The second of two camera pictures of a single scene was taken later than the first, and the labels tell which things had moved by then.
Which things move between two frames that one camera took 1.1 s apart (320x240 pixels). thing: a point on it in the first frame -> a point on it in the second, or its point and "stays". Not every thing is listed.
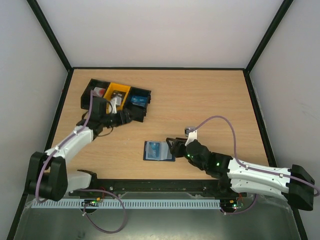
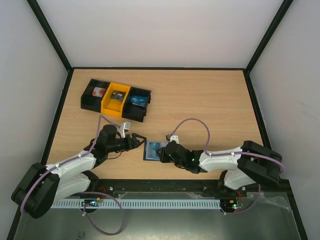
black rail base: [154, 189] stays
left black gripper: [121, 121] -> [135, 143]
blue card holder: [157, 150] stays
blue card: [139, 100] stays
